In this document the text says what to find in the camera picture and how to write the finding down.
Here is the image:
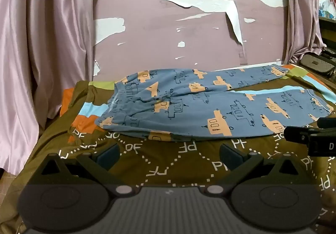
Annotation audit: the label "pink satin curtain right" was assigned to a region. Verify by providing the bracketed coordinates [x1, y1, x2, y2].
[284, 0, 325, 64]

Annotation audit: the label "blue patterned pajama pants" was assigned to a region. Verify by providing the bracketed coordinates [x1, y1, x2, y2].
[96, 65, 335, 141]

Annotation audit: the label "brown colourful striped bedsheet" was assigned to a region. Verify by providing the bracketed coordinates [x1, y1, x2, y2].
[1, 81, 335, 233]

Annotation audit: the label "pink satin curtain left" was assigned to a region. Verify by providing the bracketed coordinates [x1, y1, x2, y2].
[1, 0, 95, 175]

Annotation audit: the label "pink satin curtain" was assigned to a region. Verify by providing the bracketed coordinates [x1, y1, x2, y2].
[1, 0, 95, 175]
[284, 0, 325, 64]

